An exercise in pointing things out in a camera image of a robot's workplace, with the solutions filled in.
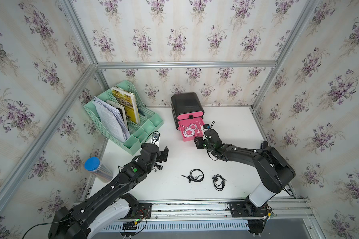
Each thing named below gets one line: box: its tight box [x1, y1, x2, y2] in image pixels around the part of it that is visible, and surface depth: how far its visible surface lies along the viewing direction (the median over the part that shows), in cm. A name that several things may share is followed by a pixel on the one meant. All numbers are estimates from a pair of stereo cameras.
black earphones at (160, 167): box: [153, 162, 164, 172], surface depth 90 cm
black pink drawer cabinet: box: [171, 92, 205, 141], surface depth 100 cm
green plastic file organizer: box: [83, 80, 165, 156], surface depth 95 cm
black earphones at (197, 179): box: [179, 168, 205, 184], surface depth 85 cm
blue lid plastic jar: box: [83, 156, 114, 183], surface depth 71 cm
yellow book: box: [110, 86, 141, 125], surface depth 97 cm
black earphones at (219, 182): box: [211, 173, 228, 192], surface depth 84 cm
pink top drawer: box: [177, 111, 205, 120], surface depth 97 cm
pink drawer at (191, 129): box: [178, 117, 205, 142], surface depth 98 cm
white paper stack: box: [91, 96, 131, 143], surface depth 86 cm
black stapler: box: [260, 140, 268, 150], surface depth 96 cm
